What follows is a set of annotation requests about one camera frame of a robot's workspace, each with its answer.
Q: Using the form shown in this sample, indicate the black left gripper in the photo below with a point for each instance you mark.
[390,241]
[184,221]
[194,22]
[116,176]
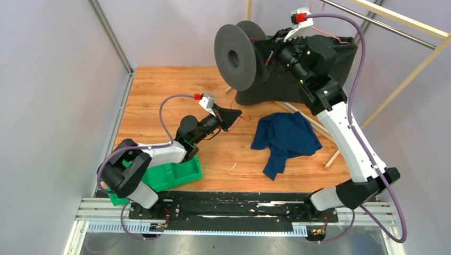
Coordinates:
[227,116]

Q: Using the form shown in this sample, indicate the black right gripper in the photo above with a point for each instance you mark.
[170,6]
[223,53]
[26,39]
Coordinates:
[267,48]

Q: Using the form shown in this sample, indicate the dark grey cable spool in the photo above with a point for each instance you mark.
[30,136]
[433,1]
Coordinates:
[237,58]

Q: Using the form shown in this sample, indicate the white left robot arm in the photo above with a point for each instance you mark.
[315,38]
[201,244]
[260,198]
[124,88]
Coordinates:
[182,149]

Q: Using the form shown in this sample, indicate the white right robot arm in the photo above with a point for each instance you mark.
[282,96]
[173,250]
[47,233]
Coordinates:
[310,61]

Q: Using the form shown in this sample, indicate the navy blue shirt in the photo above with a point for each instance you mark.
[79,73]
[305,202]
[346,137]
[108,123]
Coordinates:
[286,135]

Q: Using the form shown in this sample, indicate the green plastic divided bin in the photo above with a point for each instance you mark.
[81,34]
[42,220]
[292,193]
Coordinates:
[172,174]

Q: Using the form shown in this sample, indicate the metal rack rod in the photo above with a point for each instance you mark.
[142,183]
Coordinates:
[369,19]

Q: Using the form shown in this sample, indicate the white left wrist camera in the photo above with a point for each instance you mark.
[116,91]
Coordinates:
[207,102]

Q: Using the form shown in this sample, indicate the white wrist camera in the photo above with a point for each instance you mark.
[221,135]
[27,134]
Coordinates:
[207,102]
[300,23]

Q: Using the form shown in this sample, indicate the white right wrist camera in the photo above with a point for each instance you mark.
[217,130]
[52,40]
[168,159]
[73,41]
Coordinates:
[300,23]

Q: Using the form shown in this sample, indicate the pink wire hanger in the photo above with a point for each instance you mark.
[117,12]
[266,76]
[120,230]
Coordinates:
[323,32]

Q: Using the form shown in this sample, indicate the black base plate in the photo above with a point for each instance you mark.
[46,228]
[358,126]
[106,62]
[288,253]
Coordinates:
[232,211]

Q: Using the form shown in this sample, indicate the wooden clothes rack frame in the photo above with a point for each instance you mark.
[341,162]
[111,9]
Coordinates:
[412,132]

